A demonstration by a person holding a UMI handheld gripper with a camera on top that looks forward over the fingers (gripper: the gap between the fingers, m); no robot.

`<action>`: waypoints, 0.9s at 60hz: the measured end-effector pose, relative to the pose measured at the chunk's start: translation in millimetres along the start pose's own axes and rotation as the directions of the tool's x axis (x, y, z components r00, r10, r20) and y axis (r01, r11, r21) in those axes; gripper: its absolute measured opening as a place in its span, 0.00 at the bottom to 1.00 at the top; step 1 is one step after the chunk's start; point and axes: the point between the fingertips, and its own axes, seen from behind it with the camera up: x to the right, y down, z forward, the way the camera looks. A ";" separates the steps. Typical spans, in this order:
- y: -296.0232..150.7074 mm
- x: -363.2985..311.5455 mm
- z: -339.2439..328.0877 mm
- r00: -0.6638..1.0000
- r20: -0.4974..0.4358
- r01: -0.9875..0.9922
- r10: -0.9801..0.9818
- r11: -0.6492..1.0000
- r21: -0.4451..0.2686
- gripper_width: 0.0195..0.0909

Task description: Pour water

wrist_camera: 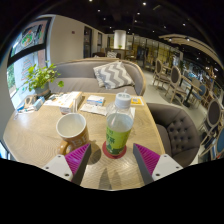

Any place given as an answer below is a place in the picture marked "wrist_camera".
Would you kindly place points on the brown mug white inside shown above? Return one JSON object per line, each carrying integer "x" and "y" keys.
{"x": 71, "y": 128}

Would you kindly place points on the white printed menu sheet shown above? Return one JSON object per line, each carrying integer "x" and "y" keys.
{"x": 51, "y": 102}

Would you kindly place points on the curved grey sofa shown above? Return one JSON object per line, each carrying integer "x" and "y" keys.
{"x": 76, "y": 71}

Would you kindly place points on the white blue card box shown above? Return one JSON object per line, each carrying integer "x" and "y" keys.
{"x": 95, "y": 100}

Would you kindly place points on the white paper sheet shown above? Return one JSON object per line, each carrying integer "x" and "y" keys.
{"x": 93, "y": 110}

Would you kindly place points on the yellow square card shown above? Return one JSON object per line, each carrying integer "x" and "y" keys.
{"x": 137, "y": 101}

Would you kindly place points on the green-labelled clear drink bottle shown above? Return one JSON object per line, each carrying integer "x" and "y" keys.
{"x": 118, "y": 130}

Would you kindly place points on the white tissue box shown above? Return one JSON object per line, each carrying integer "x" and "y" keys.
{"x": 70, "y": 100}

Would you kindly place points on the green potted plant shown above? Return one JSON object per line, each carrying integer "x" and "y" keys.
{"x": 40, "y": 76}

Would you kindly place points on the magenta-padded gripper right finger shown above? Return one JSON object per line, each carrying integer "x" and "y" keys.
{"x": 148, "y": 158}

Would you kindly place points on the grey tufted armchair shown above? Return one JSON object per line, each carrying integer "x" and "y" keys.
{"x": 180, "y": 133}

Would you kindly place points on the group of ceiling lights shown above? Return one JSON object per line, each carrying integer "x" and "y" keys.
{"x": 144, "y": 4}

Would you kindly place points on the flat round red coaster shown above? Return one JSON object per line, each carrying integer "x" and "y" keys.
{"x": 106, "y": 151}

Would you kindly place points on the grey white zigzag cushion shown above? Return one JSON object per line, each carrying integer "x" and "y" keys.
{"x": 113, "y": 75}

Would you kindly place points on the teal small box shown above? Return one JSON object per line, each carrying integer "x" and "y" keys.
{"x": 39, "y": 103}

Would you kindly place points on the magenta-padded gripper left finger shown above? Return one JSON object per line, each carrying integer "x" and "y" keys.
{"x": 76, "y": 160}

